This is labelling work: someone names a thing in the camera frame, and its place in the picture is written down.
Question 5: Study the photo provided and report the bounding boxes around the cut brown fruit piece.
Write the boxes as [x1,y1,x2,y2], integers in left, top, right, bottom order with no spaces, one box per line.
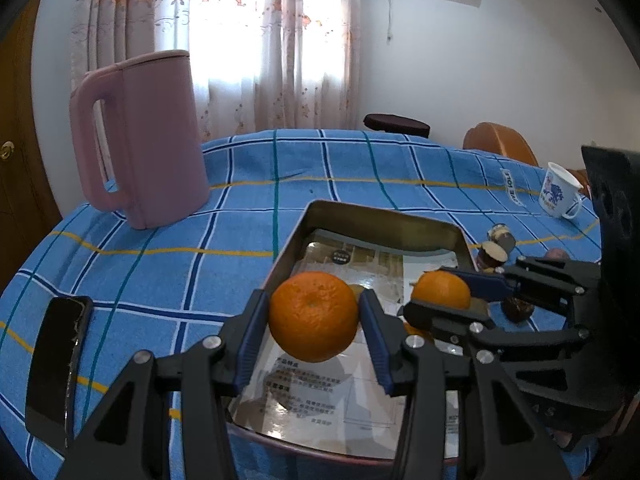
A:
[476,241,508,273]
[487,224,516,251]

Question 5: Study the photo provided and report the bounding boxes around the black smartphone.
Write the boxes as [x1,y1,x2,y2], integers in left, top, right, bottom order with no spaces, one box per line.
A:
[25,296,95,453]

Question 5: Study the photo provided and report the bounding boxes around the blue checked tablecloth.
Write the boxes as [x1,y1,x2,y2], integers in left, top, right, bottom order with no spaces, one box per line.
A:
[0,129,603,480]

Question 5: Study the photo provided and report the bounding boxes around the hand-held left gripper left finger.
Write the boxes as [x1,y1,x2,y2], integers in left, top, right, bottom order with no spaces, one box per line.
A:
[55,289,273,480]

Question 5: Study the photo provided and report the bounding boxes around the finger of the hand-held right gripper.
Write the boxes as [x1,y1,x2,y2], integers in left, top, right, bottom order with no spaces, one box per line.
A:
[402,299,601,363]
[436,255,603,318]

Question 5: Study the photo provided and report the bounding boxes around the rectangular metal tin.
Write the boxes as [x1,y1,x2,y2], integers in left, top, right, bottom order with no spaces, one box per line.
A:
[227,200,478,461]

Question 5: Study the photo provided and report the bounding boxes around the air conditioner cable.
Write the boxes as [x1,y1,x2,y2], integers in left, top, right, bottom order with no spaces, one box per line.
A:
[360,0,396,41]

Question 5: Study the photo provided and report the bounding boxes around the large orange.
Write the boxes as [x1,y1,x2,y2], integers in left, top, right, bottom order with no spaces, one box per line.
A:
[269,271,360,363]

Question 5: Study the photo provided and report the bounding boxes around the floral sheer curtain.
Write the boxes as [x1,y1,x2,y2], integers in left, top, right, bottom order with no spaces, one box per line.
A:
[70,0,363,143]

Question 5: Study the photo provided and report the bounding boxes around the wooden door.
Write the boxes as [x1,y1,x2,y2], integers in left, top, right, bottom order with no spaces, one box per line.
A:
[0,0,63,291]

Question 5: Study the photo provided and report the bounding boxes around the white mug with blue print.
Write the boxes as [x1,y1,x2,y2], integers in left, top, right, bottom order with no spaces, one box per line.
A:
[538,161,585,220]

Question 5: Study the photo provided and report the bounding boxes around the pink electric kettle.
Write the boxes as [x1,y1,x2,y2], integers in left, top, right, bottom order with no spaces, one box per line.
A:
[69,49,211,231]

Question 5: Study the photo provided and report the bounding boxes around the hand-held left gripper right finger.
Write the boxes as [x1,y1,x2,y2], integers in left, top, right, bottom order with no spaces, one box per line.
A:
[357,289,573,480]

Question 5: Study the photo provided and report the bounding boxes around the orange leather armchair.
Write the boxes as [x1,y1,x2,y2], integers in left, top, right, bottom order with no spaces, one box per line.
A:
[462,121,540,167]

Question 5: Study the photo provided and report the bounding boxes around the dark round stool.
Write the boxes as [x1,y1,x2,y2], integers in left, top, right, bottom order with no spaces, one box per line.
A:
[363,113,431,140]

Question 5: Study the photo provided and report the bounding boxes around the dark brown round fruit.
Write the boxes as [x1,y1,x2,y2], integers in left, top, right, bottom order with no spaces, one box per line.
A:
[501,296,535,322]

